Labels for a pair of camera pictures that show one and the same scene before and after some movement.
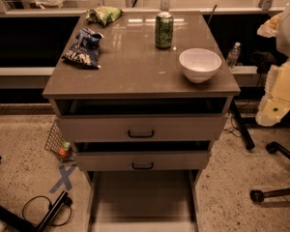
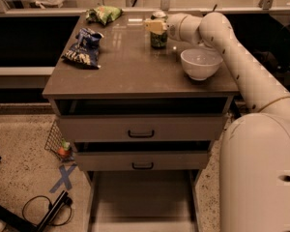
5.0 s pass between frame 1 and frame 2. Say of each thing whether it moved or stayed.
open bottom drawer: stayed
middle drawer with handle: stayed
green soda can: moved
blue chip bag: stayed
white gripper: moved
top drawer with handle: stayed
